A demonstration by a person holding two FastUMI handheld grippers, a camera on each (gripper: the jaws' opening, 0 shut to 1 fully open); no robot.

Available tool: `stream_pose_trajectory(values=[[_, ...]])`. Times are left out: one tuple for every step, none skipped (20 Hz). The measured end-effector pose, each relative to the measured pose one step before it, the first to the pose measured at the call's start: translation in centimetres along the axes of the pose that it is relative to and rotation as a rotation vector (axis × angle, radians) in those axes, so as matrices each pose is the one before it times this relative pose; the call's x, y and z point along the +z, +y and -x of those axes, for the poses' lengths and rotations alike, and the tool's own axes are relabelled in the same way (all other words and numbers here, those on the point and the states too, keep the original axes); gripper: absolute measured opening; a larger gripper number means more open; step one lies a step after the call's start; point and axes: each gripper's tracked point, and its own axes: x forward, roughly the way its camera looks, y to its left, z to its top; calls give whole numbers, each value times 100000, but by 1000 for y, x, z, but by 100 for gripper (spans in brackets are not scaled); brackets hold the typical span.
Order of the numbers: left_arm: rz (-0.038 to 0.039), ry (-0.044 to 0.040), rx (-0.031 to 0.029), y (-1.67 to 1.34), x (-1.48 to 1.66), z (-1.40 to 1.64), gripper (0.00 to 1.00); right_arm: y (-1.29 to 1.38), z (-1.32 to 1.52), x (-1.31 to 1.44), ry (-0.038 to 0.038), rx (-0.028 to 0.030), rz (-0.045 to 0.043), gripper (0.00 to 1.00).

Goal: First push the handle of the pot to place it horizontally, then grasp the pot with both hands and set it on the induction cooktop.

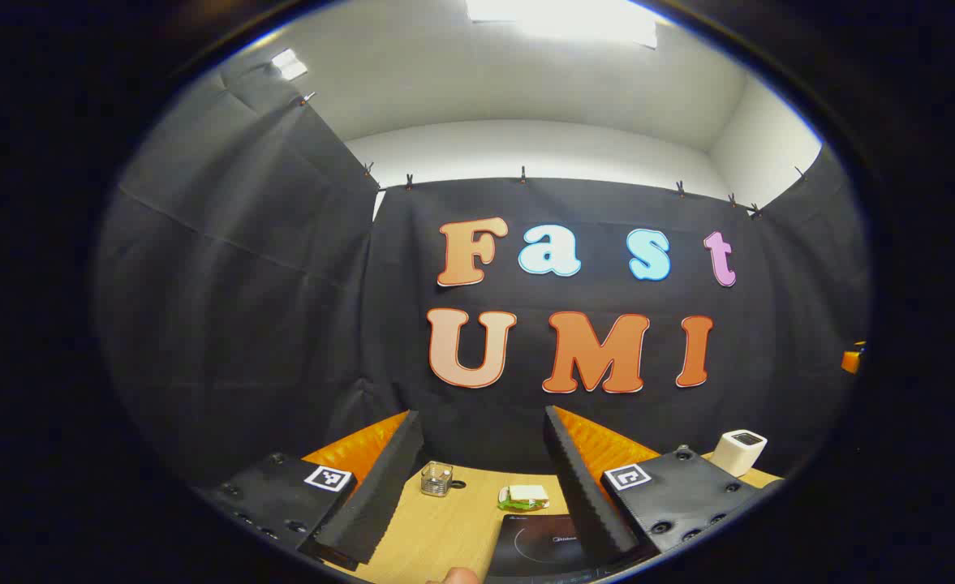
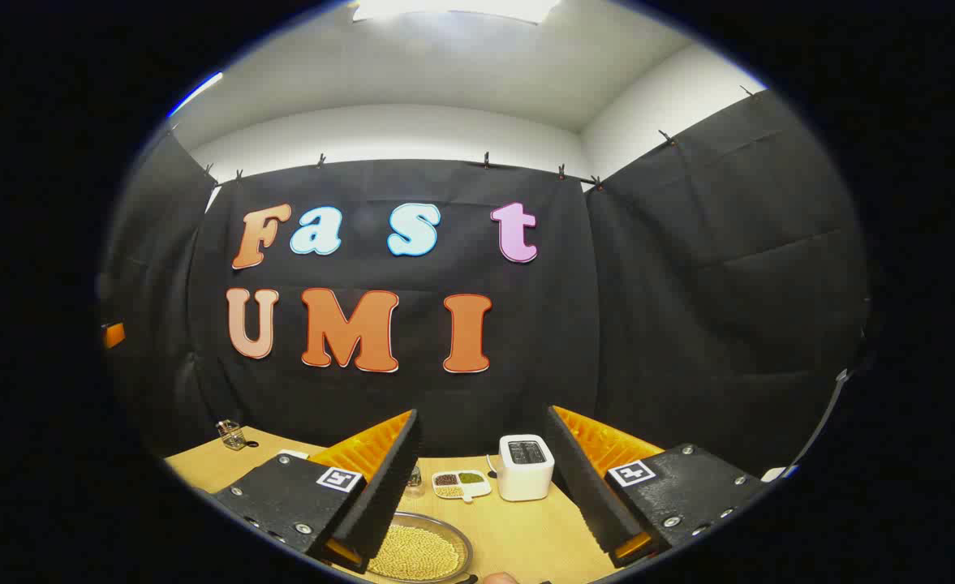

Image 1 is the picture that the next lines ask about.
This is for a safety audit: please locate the small ceiling light panel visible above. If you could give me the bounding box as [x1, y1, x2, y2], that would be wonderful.
[272, 49, 308, 80]

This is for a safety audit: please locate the white toaster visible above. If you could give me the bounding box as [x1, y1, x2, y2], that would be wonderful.
[710, 429, 768, 478]

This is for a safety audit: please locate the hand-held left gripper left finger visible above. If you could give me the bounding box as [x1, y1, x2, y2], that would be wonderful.
[193, 410, 426, 573]

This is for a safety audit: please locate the black induction cooktop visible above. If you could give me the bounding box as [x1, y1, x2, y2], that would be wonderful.
[485, 513, 608, 581]

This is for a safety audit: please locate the large ceiling light panel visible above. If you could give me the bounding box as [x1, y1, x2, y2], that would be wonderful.
[465, 0, 658, 48]

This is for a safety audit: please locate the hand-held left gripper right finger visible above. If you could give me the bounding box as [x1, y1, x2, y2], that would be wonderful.
[543, 405, 785, 573]

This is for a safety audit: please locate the sandwich with lettuce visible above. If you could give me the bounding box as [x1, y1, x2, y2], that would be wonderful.
[497, 485, 551, 513]

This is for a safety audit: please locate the row of black cloth clips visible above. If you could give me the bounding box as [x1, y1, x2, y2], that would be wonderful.
[299, 91, 809, 218]

